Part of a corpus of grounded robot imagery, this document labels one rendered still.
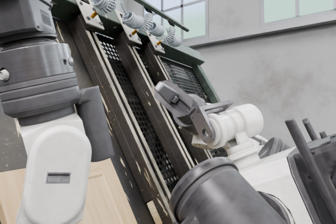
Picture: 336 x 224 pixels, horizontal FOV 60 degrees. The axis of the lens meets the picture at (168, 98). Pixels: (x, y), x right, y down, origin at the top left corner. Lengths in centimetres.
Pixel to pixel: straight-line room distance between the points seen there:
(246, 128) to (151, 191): 54
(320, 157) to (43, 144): 35
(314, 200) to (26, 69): 39
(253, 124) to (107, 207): 50
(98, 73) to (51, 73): 81
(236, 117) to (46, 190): 35
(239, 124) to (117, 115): 61
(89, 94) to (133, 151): 68
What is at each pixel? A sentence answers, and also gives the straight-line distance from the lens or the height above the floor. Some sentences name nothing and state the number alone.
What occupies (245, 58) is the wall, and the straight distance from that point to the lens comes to 366.
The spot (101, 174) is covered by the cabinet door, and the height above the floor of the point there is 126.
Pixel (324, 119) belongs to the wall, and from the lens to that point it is 337.
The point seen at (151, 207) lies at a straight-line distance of 104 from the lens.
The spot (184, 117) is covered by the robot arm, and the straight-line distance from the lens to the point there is 64.
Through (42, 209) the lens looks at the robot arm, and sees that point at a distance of 35.
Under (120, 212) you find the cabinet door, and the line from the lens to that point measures 92.
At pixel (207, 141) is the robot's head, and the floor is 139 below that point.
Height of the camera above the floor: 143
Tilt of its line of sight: 4 degrees up
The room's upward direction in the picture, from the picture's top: straight up
